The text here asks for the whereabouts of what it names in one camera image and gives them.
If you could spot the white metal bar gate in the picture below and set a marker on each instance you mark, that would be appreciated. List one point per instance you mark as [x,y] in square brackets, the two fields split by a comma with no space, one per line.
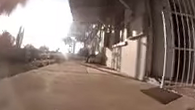
[181,44]

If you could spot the row of trees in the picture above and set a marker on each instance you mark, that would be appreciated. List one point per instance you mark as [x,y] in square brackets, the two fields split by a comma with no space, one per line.
[6,42]

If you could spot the dark roadside strip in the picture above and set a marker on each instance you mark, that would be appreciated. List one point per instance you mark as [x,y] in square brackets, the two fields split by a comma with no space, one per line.
[14,64]

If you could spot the dark doormat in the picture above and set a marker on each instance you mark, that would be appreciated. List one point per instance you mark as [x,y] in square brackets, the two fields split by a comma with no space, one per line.
[161,95]

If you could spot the grey concrete pavement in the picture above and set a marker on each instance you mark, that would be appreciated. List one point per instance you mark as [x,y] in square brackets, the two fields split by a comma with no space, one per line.
[82,90]

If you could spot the building with white walls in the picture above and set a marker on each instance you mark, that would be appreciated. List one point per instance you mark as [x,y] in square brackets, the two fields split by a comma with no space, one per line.
[134,34]

